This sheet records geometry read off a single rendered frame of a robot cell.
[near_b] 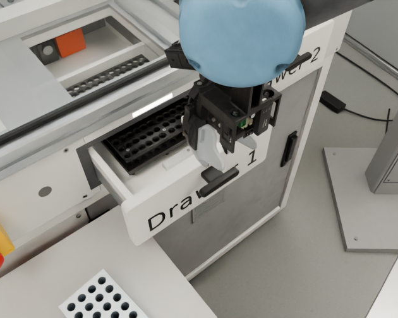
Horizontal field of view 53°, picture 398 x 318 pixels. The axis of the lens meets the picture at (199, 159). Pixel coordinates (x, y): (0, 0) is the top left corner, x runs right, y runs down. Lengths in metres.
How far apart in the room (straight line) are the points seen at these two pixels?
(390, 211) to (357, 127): 0.50
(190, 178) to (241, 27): 0.40
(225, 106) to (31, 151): 0.31
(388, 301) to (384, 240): 0.96
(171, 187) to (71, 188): 0.19
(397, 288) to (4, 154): 0.64
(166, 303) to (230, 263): 0.88
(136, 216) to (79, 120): 0.16
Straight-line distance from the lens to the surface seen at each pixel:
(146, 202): 0.58
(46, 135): 0.60
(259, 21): 0.23
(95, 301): 0.66
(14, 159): 0.61
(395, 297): 0.75
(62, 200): 0.72
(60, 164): 0.65
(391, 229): 1.73
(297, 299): 1.53
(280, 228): 1.63
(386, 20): 2.40
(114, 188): 0.65
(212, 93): 0.45
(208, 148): 0.51
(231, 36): 0.24
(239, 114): 0.43
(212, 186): 0.60
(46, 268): 0.74
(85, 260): 0.73
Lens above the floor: 1.40
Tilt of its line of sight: 51 degrees down
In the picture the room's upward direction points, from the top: straight up
